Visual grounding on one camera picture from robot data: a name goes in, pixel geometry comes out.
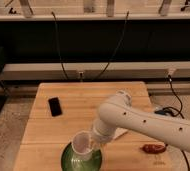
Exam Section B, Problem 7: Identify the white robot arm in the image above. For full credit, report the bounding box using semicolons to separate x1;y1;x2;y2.
91;91;190;153

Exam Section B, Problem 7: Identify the green ceramic bowl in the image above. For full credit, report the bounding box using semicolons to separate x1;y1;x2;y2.
61;144;102;171

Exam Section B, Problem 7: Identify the black smartphone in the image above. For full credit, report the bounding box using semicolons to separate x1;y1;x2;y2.
48;97;62;117

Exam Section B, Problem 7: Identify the white soap bar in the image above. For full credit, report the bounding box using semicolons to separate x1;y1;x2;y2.
113;128;128;140

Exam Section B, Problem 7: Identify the blue connector box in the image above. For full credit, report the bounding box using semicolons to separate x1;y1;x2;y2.
154;109;168;116

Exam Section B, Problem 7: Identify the black cable right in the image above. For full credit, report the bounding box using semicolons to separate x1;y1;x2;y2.
91;10;130;82

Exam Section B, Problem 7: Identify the black cable left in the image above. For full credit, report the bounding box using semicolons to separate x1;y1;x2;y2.
50;11;71;82

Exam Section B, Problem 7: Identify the white wall outlet right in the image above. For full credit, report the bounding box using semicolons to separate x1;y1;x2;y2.
167;68;176;77

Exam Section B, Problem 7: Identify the black floor cable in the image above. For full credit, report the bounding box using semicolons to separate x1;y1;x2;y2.
154;74;190;171

